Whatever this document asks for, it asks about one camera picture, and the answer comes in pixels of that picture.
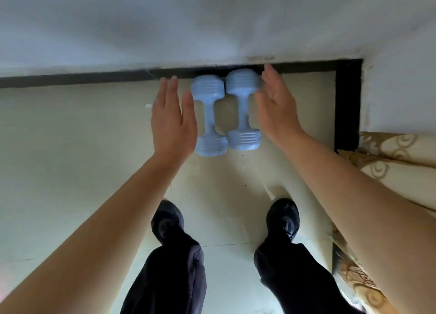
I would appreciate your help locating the person's left forearm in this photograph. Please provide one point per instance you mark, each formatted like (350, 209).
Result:
(102, 235)

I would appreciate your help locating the person's left thumb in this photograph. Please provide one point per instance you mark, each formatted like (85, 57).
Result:
(189, 105)

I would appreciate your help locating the person's left black shoe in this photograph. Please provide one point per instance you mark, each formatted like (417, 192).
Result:
(168, 218)

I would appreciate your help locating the person's left hand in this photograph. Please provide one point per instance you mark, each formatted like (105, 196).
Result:
(172, 129)

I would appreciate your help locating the person's right thumb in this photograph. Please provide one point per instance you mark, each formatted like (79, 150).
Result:
(260, 105)

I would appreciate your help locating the person's right forearm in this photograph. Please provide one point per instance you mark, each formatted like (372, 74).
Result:
(357, 208)

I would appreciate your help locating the person's dark trouser leg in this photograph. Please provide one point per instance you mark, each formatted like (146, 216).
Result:
(173, 276)
(293, 279)

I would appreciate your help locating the light blue dumbbell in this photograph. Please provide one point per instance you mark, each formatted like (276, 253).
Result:
(242, 112)
(209, 119)

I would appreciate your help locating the person's left dark trouser leg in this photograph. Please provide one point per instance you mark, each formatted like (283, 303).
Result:
(173, 276)

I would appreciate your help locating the person's right hand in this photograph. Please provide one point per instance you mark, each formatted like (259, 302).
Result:
(279, 116)

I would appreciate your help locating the black baseboard strip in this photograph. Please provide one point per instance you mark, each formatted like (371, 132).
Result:
(347, 106)

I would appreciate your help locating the person's right black shoe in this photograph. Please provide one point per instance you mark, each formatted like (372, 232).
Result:
(283, 216)

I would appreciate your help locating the cream gold patterned curtain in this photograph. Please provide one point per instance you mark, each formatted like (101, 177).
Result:
(398, 174)

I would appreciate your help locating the person's black shoe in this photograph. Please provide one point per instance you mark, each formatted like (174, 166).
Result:
(168, 218)
(283, 216)

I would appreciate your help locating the person's right dark trouser leg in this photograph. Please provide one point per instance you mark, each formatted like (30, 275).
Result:
(293, 279)

